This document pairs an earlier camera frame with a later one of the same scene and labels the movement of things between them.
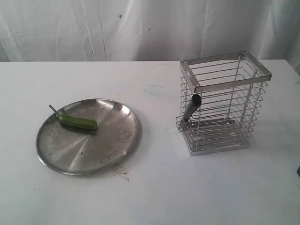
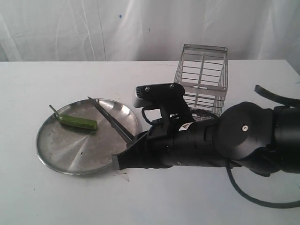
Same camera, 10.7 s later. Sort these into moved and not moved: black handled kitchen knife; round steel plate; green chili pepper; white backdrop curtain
Moved: black handled kitchen knife
Not moved: round steel plate; white backdrop curtain; green chili pepper
